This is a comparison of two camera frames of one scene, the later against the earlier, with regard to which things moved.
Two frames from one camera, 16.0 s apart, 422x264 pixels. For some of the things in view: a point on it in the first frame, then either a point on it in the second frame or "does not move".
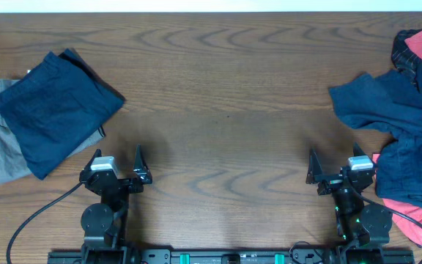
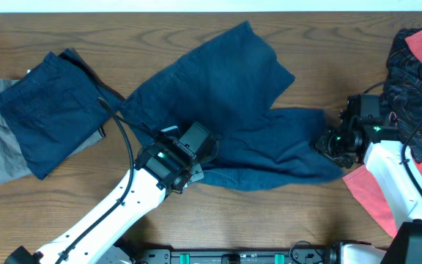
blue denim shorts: [409, 103] → [228, 84]
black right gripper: [316, 174] → [320, 143]
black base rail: [231, 256] does not move
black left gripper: [143, 177] → [197, 173]
